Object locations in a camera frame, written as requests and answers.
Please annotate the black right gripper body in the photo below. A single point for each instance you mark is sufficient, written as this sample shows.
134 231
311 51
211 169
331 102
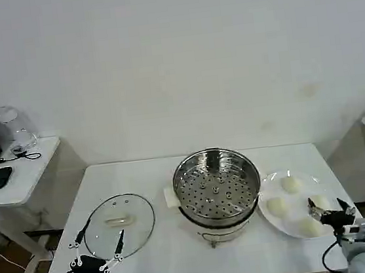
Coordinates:
338 218

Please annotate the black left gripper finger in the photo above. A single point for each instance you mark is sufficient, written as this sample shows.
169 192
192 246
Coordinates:
119 244
81 235

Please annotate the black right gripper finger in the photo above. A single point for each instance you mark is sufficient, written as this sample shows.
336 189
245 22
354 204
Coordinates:
346 207
315 210

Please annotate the white steamed bun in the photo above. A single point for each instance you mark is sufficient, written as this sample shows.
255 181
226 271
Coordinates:
310 227
321 201
291 184
277 206

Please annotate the round white plate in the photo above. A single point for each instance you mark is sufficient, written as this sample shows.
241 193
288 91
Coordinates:
303 200

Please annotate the round glass lid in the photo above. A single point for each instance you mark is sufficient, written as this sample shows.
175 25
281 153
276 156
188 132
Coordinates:
131 208

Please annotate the folded white cloth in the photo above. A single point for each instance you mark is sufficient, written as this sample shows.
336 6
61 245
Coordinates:
169 197

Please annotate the perforated steel steamer pot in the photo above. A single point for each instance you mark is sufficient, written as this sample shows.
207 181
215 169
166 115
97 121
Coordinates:
213 175

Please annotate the clear glass kettle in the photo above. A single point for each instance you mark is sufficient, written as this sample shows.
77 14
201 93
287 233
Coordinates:
20 128

